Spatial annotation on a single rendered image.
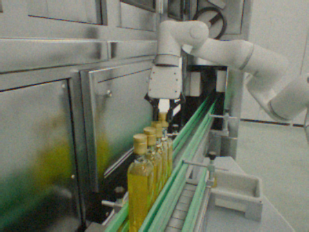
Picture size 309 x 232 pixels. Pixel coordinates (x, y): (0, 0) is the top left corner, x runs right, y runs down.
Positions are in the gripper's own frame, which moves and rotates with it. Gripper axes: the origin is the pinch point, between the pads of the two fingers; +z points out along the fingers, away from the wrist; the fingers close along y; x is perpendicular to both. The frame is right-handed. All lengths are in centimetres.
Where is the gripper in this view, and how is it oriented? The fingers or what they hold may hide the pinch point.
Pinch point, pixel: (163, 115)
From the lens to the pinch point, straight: 75.4
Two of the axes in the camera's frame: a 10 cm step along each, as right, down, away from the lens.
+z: -0.8, 10.0, 0.5
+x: 3.2, -0.2, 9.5
